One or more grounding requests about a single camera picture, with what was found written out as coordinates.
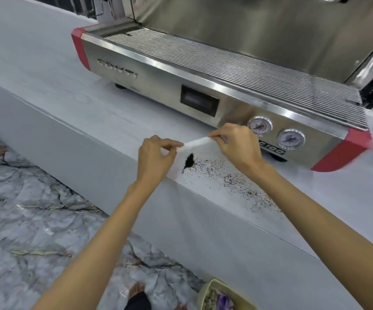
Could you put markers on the person's left hand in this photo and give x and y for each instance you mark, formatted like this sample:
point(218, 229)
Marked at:
point(151, 161)

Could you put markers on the person's right hand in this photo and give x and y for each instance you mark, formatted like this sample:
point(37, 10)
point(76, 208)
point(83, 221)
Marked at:
point(243, 148)

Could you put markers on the person's left thumb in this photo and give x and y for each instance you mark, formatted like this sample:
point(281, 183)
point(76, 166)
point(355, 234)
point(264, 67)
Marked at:
point(170, 153)

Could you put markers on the person's right thumb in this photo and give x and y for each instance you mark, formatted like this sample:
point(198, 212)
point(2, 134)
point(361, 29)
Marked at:
point(222, 143)

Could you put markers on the white paper tissue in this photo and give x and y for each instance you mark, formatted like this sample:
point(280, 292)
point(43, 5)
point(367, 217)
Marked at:
point(199, 142)

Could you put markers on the person's left forearm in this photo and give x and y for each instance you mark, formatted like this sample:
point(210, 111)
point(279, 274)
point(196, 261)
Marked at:
point(105, 242)

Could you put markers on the person's right forearm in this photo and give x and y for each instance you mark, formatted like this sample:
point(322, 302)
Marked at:
point(322, 229)

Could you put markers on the dark coffee grounds pile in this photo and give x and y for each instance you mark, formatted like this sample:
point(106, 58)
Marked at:
point(189, 162)

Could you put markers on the round pressure gauge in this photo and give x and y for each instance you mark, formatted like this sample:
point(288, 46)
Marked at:
point(291, 139)
point(260, 125)

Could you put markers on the scattered coffee grounds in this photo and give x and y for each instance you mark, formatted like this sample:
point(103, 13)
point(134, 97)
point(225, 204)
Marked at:
point(238, 183)

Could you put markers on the black display panel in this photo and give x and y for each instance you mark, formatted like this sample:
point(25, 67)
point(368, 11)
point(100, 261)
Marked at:
point(199, 100)

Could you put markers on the black machine foot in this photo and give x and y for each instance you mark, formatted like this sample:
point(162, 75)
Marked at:
point(120, 86)
point(276, 156)

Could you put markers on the ribbed metal drip tray grate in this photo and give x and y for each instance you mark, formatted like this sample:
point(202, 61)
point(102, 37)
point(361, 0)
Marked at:
point(238, 69)

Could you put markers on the stainless steel espresso machine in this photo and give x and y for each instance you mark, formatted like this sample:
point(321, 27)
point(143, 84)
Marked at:
point(160, 77)

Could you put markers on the beige waste bin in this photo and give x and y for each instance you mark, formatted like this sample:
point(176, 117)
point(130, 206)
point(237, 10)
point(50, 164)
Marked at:
point(210, 295)

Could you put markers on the purple wrapper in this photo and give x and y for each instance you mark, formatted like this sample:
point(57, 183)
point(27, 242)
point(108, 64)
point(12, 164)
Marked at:
point(223, 302)

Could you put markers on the metal steam wand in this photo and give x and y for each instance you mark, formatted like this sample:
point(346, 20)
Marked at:
point(370, 61)

